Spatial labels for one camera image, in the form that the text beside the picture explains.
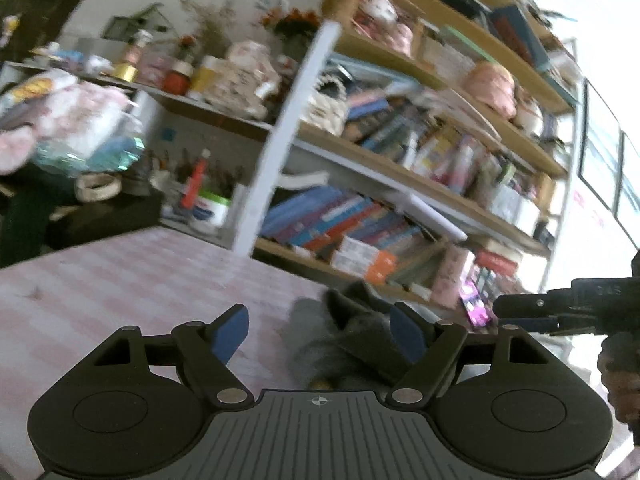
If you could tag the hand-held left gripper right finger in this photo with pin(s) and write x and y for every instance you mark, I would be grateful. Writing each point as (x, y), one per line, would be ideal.
(407, 332)

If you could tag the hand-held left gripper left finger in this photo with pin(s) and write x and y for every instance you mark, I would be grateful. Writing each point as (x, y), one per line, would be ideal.
(230, 332)

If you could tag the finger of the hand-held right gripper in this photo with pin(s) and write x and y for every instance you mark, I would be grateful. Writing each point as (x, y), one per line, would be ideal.
(525, 306)
(542, 325)

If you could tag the grey sweatshirt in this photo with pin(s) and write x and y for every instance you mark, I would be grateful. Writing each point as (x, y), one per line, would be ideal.
(325, 335)

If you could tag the person's right hand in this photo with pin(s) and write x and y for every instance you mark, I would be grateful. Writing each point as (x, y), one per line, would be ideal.
(622, 375)

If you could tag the smartphone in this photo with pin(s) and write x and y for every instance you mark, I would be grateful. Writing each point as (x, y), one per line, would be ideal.
(475, 305)

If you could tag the pink printed cup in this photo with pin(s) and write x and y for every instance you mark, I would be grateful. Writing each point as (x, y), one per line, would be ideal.
(452, 275)

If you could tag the orange and white box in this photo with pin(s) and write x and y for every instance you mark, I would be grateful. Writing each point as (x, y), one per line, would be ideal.
(357, 266)
(370, 255)

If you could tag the white board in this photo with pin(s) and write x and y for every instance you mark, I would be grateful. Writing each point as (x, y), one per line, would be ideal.
(435, 215)

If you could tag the row of leaning books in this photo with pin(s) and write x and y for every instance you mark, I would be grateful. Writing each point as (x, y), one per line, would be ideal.
(350, 225)

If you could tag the white jar with green lid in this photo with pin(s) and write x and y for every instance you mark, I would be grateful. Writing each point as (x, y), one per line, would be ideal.
(212, 210)

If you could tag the pink checked tablecloth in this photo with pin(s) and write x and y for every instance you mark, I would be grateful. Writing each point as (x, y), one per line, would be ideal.
(100, 290)

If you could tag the red tassel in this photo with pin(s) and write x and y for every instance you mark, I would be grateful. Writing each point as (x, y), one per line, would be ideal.
(194, 185)

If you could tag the black box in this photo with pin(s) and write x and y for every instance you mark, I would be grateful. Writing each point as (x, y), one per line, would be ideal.
(110, 220)

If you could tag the thick white book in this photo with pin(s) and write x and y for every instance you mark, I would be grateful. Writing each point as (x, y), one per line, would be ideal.
(305, 180)

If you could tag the row of upright books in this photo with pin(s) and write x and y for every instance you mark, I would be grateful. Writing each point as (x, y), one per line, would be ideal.
(440, 150)

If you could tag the pink plush toy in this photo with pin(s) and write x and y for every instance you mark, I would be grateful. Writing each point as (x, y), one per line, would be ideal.
(492, 87)

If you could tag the iridescent wrapping foil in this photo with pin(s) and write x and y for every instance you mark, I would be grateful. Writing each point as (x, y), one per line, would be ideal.
(100, 152)

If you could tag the woven basket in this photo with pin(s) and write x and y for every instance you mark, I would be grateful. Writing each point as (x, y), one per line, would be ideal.
(327, 105)

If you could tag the floral tin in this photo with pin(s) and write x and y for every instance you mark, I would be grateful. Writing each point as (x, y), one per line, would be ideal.
(242, 77)

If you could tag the pink and white plush bag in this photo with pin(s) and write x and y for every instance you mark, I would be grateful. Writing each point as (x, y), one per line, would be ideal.
(60, 110)

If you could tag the yellow tape roll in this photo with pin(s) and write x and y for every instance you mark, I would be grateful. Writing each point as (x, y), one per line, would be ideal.
(125, 71)

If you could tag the dried flower bouquet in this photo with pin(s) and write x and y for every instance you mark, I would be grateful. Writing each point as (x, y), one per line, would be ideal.
(292, 27)

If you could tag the wooden bookshelf with white frame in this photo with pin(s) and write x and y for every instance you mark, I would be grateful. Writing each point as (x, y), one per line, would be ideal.
(300, 125)

